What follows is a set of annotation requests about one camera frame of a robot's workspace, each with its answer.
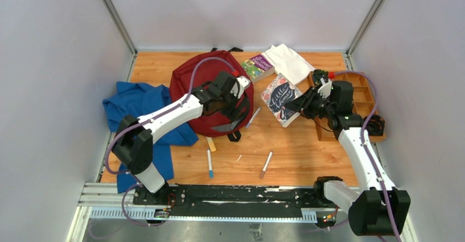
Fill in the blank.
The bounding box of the little women book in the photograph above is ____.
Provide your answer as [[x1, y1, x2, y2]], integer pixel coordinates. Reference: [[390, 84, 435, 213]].
[[260, 74, 303, 128]]

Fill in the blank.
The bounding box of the white cloth bag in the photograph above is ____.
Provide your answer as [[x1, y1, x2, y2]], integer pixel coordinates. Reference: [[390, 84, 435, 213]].
[[262, 44, 315, 85]]

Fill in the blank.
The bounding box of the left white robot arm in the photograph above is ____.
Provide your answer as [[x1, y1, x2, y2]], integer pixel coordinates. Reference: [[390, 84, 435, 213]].
[[109, 71, 252, 205]]

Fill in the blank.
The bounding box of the blue shirt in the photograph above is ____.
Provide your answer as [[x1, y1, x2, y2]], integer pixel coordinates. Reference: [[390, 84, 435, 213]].
[[102, 81, 199, 194]]

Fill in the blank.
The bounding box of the purple capped marker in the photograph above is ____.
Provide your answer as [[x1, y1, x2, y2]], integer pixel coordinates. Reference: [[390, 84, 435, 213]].
[[245, 107, 261, 128]]

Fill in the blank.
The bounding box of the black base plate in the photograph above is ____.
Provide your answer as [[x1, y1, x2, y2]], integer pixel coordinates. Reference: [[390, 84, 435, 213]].
[[133, 184, 336, 220]]

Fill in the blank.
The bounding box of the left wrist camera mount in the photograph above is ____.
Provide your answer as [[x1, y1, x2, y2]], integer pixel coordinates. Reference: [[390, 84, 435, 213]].
[[233, 71, 252, 90]]

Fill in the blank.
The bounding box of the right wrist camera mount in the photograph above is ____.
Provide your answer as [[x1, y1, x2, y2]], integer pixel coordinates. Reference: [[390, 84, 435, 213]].
[[317, 74, 332, 99]]

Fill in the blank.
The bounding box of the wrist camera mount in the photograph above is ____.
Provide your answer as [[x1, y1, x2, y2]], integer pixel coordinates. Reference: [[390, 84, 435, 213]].
[[233, 71, 252, 90], [317, 74, 332, 99]]

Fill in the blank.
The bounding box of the blue capped marker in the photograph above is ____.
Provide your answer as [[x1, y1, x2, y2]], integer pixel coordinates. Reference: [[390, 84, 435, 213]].
[[207, 149, 214, 178]]

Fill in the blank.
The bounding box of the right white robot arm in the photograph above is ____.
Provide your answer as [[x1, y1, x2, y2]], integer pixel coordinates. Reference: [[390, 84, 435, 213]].
[[285, 81, 411, 239]]

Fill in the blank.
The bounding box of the purple green book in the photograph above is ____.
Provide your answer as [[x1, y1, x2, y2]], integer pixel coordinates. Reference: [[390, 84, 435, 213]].
[[240, 54, 275, 83]]

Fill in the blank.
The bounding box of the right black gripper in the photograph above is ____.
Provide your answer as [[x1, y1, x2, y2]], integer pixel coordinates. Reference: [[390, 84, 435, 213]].
[[286, 86, 336, 120]]

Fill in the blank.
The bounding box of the orange highlighter marker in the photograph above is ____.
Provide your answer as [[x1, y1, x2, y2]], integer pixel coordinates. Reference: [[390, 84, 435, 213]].
[[206, 137, 217, 152]]

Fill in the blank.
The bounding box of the red backpack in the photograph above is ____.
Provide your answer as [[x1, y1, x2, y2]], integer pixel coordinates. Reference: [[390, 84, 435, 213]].
[[169, 48, 254, 142]]

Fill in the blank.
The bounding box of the brown capped marker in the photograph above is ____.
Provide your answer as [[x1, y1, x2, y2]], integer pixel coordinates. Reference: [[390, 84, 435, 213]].
[[259, 151, 273, 179]]

